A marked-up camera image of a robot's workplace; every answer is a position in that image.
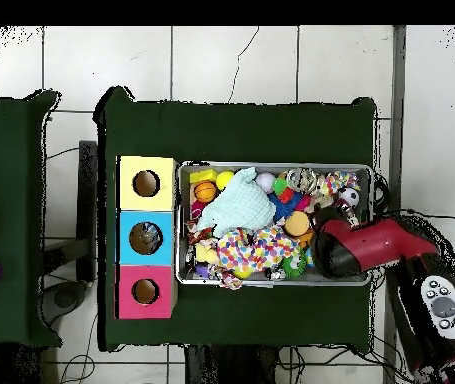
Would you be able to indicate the orange toy brick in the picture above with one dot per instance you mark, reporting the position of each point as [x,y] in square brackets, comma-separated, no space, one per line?
[306,238]

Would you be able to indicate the small soccer ball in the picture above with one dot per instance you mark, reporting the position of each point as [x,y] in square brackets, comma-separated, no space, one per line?
[348,196]

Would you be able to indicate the crushed clear plastic bottle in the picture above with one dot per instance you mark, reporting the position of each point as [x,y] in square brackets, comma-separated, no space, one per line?
[153,234]

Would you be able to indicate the silver mesh bin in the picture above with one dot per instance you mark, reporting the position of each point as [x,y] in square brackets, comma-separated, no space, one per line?
[275,166]

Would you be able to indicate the mint green cloth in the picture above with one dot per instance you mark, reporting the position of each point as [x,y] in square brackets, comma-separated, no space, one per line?
[239,204]

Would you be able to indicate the peach foam disc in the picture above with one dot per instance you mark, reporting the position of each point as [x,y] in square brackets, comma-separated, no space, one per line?
[297,223]

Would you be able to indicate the orange basketball toy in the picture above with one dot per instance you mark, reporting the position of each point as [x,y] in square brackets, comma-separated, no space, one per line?
[205,191]

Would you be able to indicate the wooden box with three holes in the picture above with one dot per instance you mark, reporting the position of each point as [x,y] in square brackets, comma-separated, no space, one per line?
[163,200]

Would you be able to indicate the crushed silver can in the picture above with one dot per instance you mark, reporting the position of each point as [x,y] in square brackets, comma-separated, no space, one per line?
[301,180]

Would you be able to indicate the colourful polka dot cloth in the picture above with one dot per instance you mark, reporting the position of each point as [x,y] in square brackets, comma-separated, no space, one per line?
[255,248]

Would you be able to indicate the dark green tablecloth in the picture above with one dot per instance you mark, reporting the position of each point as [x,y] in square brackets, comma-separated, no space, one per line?
[251,132]
[11,160]

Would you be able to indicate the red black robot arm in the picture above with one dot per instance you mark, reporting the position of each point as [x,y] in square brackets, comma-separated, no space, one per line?
[375,244]

